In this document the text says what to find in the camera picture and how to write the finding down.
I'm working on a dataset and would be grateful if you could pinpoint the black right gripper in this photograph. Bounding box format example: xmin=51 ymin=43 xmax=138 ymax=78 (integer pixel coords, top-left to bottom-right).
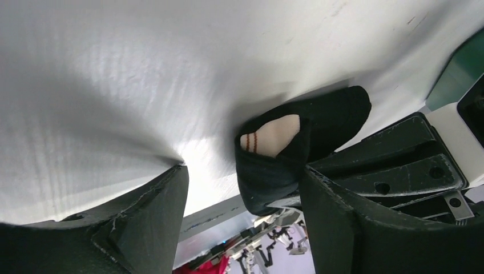
xmin=310 ymin=112 xmax=483 ymax=223

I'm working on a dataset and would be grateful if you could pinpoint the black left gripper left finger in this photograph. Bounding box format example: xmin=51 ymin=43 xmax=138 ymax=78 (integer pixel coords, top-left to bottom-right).
xmin=1 ymin=165 xmax=189 ymax=273

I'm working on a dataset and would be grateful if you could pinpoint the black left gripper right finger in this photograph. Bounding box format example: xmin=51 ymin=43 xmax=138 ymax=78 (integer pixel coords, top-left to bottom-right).
xmin=299 ymin=168 xmax=483 ymax=273

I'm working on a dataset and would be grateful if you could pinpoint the black underwear beige waistband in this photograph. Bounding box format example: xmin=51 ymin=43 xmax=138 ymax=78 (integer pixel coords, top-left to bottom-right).
xmin=233 ymin=86 xmax=372 ymax=216

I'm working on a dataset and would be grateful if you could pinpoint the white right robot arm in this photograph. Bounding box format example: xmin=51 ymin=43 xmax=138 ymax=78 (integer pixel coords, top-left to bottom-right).
xmin=310 ymin=78 xmax=483 ymax=225

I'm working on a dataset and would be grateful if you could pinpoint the green compartment tray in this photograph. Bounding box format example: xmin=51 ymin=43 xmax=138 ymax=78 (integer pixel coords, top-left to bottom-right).
xmin=425 ymin=29 xmax=483 ymax=111

